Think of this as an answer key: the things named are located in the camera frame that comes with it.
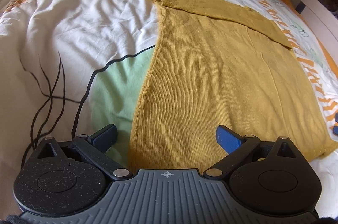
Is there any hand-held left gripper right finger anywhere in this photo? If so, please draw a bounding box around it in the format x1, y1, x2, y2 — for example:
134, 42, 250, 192
203, 124, 303, 179

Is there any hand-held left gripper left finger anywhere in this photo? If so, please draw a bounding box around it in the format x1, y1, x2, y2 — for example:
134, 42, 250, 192
33, 124, 132, 179

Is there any yellow knitted sweater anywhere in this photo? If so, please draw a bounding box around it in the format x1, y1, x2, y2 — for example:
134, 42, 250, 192
127, 0, 336, 172

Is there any leaf print white duvet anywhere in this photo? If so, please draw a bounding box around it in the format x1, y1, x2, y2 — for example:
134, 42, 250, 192
0, 0, 338, 214

